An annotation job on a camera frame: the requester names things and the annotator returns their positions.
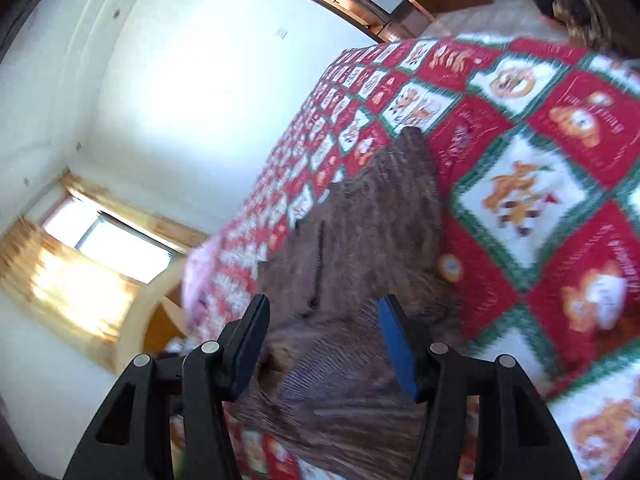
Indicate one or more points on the red checkered printed blanket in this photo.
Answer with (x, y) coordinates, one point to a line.
(550, 240)

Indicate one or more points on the yellow patterned curtain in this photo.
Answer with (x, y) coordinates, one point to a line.
(50, 275)

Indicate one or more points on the wooden door frame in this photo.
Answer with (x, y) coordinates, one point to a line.
(410, 20)

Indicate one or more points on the cream wooden headboard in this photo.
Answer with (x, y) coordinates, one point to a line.
(140, 305)

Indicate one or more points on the white wall switch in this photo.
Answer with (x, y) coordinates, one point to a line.
(281, 33)

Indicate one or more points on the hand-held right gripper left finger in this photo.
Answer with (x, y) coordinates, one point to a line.
(250, 355)

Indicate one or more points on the window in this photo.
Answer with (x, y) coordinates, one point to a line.
(120, 250)

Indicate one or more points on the brown sweater with sun prints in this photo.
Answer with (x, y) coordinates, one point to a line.
(370, 220)

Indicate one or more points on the pink pillow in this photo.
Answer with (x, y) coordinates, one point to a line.
(197, 270)

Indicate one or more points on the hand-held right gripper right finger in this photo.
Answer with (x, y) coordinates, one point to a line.
(397, 350)

